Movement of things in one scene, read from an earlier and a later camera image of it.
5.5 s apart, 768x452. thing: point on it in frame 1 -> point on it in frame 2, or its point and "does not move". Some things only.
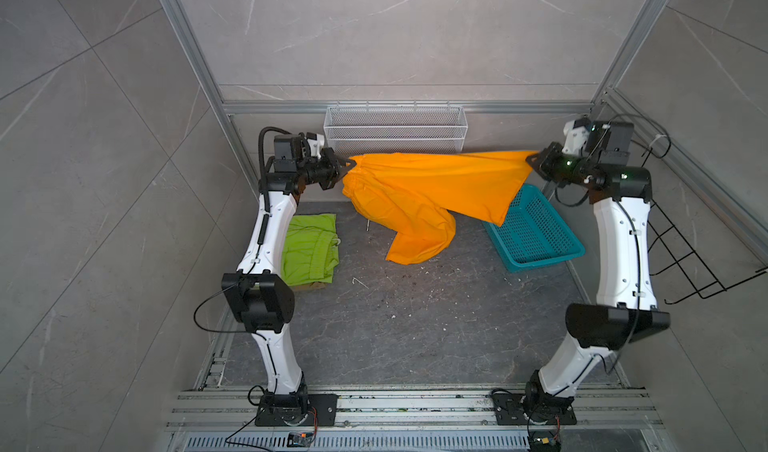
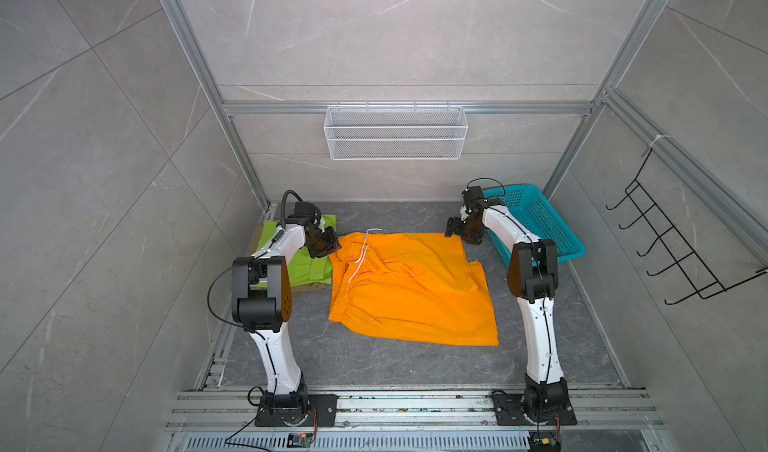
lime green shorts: x=311 y=249 does not move
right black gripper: x=548 y=157 -> x=453 y=228
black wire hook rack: x=699 y=275 does not move
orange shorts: x=420 y=192 -> x=411 y=286
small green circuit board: x=300 y=439 does not move
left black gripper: x=327 y=161 -> x=332 y=243
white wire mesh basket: x=376 y=130 does not move
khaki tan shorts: x=315 y=285 does not move
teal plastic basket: x=534 y=232 does not move
